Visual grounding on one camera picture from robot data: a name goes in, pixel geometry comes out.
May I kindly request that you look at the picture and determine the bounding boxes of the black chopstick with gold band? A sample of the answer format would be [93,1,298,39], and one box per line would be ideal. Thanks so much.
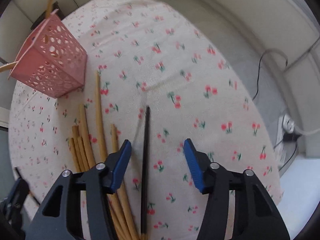
[140,106,150,239]

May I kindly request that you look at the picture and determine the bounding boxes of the white kitchen cabinets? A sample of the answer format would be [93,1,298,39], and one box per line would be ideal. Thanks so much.
[0,0,320,153]

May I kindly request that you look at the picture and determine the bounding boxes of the white power strip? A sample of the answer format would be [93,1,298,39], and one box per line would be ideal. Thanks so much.
[274,113,295,168]

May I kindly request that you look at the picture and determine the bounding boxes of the black power adapter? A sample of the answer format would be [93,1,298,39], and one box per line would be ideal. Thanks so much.
[283,133,301,142]

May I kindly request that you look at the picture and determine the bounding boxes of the pink perforated utensil holder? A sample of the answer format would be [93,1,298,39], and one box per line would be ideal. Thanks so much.
[9,10,87,98]

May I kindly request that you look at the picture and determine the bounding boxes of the wooden chopstick leaning from holder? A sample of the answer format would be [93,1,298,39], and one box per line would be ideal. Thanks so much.
[0,61,17,73]

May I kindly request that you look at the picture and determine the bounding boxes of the cherry print tablecloth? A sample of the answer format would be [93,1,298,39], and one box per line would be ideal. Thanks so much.
[9,0,282,239]

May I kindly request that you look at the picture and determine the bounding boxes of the black trash bin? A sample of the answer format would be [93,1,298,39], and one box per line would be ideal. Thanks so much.
[30,1,60,30]

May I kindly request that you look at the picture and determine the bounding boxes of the black cable on floor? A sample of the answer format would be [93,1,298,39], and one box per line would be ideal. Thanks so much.
[252,36,320,173]

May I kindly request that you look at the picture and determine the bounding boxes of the white power cord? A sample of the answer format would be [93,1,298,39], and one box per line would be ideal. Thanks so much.
[294,126,320,136]

